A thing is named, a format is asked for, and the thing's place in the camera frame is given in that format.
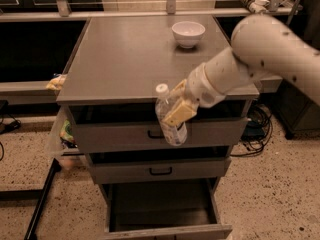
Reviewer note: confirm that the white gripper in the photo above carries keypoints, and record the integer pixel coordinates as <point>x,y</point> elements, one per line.
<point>202,88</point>

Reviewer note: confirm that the clear plastic water bottle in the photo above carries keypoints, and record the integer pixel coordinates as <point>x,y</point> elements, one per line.
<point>174,135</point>

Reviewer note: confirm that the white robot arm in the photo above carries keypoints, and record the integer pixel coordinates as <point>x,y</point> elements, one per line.
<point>260,45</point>

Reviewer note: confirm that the middle grey drawer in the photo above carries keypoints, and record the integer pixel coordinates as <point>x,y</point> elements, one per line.
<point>158,165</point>

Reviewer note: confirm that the grey drawer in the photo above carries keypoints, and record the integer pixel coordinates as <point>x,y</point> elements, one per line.
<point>163,210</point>
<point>134,126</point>
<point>158,165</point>

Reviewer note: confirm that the top grey drawer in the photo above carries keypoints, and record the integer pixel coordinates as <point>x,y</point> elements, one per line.
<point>134,126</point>

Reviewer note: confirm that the grey drawer cabinet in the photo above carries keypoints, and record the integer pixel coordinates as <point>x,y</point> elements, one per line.
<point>145,45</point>

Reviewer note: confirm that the bottom grey drawer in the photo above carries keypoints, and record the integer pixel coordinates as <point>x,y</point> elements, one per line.
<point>163,210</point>

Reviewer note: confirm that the white ceramic bowl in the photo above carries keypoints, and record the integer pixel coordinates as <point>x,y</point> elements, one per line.
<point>188,33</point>

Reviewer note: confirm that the dark grey cabinet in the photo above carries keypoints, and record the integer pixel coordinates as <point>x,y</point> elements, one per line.
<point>295,110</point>

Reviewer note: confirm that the white power strip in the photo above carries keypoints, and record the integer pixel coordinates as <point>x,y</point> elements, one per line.
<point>255,6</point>

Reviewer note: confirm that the clear plastic storage bin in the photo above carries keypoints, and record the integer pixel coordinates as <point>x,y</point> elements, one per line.
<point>58,149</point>

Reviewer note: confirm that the yellow crumpled bag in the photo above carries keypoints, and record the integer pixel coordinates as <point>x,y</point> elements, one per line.
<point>57,82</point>

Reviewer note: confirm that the grey metal bench rail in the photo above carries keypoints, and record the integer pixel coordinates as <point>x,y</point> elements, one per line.
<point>106,88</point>

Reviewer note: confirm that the black floor rail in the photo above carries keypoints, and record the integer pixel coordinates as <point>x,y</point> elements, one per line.
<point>40,195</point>

